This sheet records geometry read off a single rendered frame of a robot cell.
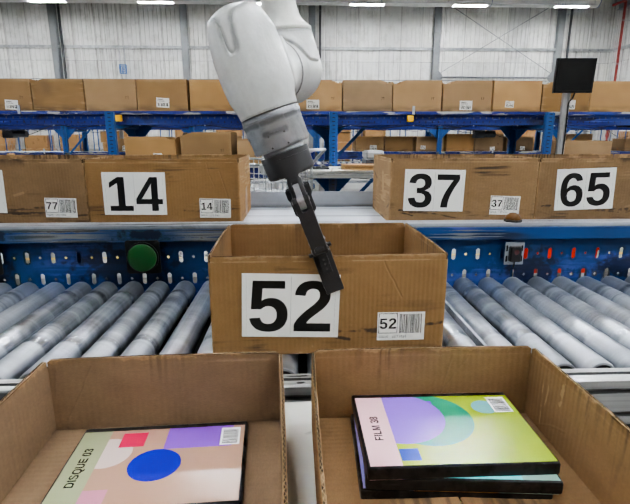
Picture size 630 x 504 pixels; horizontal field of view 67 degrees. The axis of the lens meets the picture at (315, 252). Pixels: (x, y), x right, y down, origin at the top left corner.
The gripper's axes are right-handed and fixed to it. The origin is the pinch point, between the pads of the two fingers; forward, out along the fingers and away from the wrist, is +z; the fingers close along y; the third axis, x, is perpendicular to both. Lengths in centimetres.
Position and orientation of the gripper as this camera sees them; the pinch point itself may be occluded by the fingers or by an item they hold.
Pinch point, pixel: (327, 270)
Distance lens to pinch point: 77.9
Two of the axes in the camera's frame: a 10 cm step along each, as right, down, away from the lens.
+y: 0.4, 2.3, -9.7
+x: 9.4, -3.4, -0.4
